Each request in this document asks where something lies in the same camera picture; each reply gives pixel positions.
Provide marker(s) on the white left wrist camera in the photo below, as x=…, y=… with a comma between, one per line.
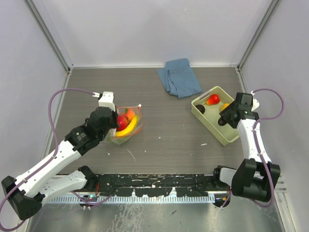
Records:
x=105, y=99

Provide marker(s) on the pale green plastic basket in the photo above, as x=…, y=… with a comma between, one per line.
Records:
x=224, y=134

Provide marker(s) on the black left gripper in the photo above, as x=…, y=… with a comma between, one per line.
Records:
x=115, y=123

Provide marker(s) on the yellow banana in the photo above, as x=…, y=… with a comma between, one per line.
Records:
x=131, y=126

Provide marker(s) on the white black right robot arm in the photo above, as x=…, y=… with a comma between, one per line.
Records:
x=257, y=176

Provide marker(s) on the dark brown food item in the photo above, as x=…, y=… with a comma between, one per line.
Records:
x=221, y=121

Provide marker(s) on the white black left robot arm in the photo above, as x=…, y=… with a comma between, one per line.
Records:
x=28, y=192

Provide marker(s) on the clear zip bag orange zipper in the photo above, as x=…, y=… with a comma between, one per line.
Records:
x=137, y=110

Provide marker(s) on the red apple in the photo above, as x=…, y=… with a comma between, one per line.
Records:
x=122, y=123

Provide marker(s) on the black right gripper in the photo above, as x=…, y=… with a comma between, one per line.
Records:
x=225, y=112

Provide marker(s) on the green leafy vegetable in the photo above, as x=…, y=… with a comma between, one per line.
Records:
x=111, y=138

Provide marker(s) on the blue folded cloth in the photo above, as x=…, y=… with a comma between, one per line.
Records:
x=179, y=79

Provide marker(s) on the yellow fruit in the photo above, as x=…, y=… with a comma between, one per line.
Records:
x=224, y=106

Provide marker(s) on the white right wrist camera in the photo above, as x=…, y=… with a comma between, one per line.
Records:
x=256, y=103

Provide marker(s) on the orange peach fruit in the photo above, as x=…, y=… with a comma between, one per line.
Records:
x=129, y=114

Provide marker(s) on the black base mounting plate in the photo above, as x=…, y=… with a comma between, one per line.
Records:
x=155, y=185

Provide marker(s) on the red tomato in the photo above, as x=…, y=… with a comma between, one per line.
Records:
x=213, y=99

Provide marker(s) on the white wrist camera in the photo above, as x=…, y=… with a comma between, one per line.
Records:
x=105, y=99
x=256, y=103

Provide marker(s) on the grey slotted cable duct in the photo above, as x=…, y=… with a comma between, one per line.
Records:
x=72, y=199

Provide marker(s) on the dark purple fruit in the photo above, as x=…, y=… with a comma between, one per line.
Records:
x=201, y=108

